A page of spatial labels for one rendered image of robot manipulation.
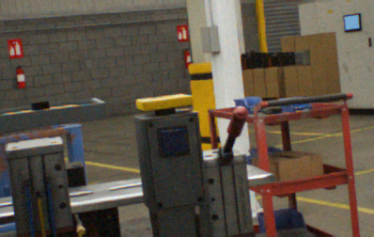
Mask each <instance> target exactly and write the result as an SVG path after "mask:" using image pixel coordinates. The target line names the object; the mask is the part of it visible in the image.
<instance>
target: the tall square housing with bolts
mask: <svg viewBox="0 0 374 237"><path fill-rule="evenodd" d="M6 159H7V161H8V174H9V184H10V189H11V198H12V203H13V213H14V218H15V228H16V232H17V234H16V237H70V231H74V226H73V222H72V218H71V207H70V193H69V187H68V178H67V172H66V163H65V158H64V143H63V142H62V139H61V138H60V137H49V138H45V139H35V140H29V141H20V142H15V143H9V144H8V146H7V148H6Z"/></svg>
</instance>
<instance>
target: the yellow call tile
mask: <svg viewBox="0 0 374 237"><path fill-rule="evenodd" d="M193 104H194V101H193V97H192V96H191V95H182V94H180V95H169V96H164V97H154V98H148V99H138V100H137V101H136V107H137V108H138V109H140V110H144V111H150V110H154V113H155V116H160V115H166V114H175V113H177V112H176V107H181V106H191V105H193Z"/></svg>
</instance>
